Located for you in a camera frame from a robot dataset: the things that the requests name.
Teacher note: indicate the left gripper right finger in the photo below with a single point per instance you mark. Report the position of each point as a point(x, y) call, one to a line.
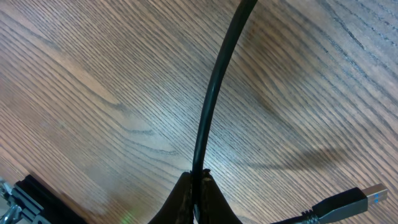
point(212, 207)

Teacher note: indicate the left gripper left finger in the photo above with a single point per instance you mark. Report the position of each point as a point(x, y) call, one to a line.
point(178, 207)

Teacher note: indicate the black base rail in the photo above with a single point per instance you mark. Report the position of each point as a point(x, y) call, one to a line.
point(31, 201)

